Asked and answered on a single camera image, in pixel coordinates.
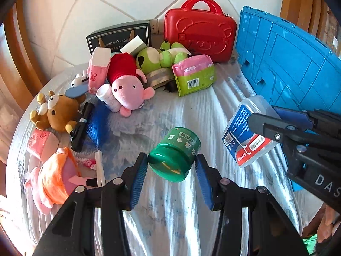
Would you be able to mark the small white box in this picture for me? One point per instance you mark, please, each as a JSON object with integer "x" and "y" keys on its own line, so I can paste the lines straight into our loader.
{"x": 134, "y": 45}

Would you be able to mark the small pink white wrapper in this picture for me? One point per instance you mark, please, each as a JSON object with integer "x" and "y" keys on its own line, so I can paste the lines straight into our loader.
{"x": 85, "y": 163}

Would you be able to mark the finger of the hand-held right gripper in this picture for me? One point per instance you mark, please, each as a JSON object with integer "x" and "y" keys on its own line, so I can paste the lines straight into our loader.
{"x": 293, "y": 118}
{"x": 266, "y": 125}

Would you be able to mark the red hard case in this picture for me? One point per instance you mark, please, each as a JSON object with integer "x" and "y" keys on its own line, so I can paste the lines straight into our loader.
{"x": 199, "y": 32}

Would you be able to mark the black printed box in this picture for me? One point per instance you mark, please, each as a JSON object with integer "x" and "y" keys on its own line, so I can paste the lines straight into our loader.
{"x": 117, "y": 36}

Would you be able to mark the curved wooden frame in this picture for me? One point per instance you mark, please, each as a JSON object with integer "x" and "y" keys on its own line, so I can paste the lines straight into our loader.
{"x": 16, "y": 58}

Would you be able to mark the grey wall socket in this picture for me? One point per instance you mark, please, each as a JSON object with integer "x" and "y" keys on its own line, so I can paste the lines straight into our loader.
{"x": 157, "y": 26}

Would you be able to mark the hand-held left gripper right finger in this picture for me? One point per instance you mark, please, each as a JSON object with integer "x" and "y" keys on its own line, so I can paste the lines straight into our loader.
{"x": 203, "y": 184}

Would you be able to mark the pink pig plush orange hair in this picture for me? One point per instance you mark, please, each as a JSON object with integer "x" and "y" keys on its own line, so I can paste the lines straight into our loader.
{"x": 53, "y": 178}

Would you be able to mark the green plastic jar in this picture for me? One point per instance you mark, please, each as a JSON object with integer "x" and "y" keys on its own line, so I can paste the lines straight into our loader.
{"x": 175, "y": 152}

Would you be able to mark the clear box blue red label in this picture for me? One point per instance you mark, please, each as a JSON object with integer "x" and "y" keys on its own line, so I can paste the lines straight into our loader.
{"x": 239, "y": 128}

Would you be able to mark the green plastic object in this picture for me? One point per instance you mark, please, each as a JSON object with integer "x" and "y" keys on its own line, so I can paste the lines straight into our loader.
{"x": 310, "y": 244}

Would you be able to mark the blue plastic storage bin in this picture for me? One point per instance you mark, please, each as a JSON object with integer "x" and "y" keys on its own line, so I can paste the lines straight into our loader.
{"x": 287, "y": 58}

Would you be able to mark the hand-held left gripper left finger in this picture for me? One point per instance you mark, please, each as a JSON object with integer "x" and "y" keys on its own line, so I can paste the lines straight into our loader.
{"x": 138, "y": 184}

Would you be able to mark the person's right hand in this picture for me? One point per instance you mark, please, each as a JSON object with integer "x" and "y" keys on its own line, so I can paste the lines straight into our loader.
{"x": 326, "y": 226}

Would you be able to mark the black cylindrical tool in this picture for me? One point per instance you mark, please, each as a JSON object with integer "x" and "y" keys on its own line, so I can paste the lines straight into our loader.
{"x": 81, "y": 128}

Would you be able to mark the green frog plush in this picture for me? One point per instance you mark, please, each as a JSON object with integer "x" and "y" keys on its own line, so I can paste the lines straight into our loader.
{"x": 149, "y": 58}

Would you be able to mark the small pink tissue pack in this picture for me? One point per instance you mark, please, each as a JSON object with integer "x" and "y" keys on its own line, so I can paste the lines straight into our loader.
{"x": 98, "y": 69}
{"x": 42, "y": 144}

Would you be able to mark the white blue plush toy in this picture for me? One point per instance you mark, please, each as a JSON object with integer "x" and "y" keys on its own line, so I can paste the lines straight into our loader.
{"x": 77, "y": 90}

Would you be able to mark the white plastic bottle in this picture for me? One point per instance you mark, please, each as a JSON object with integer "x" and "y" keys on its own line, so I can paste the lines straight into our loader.
{"x": 108, "y": 97}

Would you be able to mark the black fuzzy object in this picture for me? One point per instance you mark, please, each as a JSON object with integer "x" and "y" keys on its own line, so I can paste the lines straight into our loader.
{"x": 171, "y": 87}

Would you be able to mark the brown striped object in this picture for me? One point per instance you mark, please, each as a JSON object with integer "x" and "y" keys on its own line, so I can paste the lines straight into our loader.
{"x": 159, "y": 78}

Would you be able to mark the green pink pad packet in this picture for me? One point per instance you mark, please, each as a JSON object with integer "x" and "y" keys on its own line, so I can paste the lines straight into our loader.
{"x": 194, "y": 77}

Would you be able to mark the brown bear plush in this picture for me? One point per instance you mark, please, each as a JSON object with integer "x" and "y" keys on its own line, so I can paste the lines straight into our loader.
{"x": 60, "y": 112}

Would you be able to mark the plastic covered desktop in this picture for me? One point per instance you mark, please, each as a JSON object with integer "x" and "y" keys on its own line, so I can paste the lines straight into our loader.
{"x": 186, "y": 112}

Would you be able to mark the pink pig plush red dress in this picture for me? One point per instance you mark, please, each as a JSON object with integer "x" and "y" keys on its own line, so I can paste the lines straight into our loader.
{"x": 128, "y": 88}

